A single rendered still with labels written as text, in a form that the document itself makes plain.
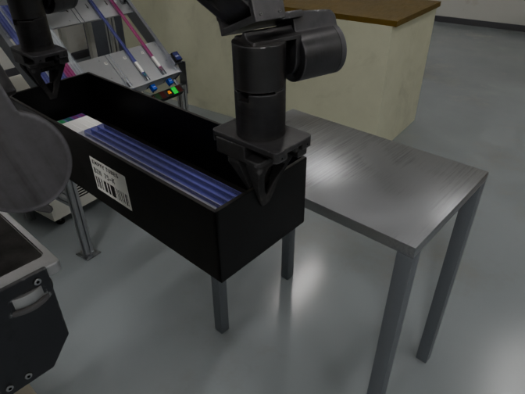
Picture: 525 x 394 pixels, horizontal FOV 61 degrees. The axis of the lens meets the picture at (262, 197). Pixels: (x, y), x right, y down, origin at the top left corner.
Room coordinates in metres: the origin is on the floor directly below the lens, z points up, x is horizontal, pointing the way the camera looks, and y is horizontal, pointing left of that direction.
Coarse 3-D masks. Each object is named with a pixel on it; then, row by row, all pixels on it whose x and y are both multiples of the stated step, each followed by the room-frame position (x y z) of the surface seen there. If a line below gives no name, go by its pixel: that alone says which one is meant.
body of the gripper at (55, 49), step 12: (24, 24) 0.83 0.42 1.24; (36, 24) 0.83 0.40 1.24; (24, 36) 0.83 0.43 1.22; (36, 36) 0.83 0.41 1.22; (48, 36) 0.85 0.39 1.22; (12, 48) 0.85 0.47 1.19; (24, 48) 0.83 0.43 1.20; (36, 48) 0.83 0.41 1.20; (48, 48) 0.84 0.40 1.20; (60, 48) 0.85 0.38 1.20; (36, 60) 0.80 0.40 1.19
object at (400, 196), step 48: (336, 144) 1.25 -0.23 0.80; (384, 144) 1.25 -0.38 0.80; (336, 192) 0.97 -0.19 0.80; (384, 192) 0.97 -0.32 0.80; (432, 192) 0.97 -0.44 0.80; (480, 192) 1.07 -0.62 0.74; (288, 240) 1.49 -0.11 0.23; (384, 240) 0.79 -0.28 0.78; (384, 336) 0.76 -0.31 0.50; (432, 336) 1.06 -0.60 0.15; (384, 384) 0.76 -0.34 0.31
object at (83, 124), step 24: (72, 120) 0.83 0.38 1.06; (96, 120) 0.82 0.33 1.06; (120, 144) 0.72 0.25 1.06; (144, 144) 0.72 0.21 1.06; (144, 168) 0.63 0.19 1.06; (168, 168) 0.63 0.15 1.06; (192, 168) 0.63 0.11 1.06; (192, 192) 0.56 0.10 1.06; (216, 192) 0.56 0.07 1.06; (240, 192) 0.56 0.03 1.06
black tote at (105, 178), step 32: (32, 96) 0.83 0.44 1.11; (64, 96) 0.87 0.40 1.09; (96, 96) 0.91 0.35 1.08; (128, 96) 0.82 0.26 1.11; (64, 128) 0.65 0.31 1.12; (128, 128) 0.84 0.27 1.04; (160, 128) 0.76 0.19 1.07; (192, 128) 0.70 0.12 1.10; (96, 160) 0.59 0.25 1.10; (192, 160) 0.71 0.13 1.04; (224, 160) 0.65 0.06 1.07; (96, 192) 0.61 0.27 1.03; (128, 192) 0.54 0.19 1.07; (160, 192) 0.49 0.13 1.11; (288, 192) 0.51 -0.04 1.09; (160, 224) 0.50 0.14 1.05; (192, 224) 0.45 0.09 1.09; (224, 224) 0.42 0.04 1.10; (256, 224) 0.47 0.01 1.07; (288, 224) 0.52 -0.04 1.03; (192, 256) 0.45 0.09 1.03; (224, 256) 0.42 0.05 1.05; (256, 256) 0.47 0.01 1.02
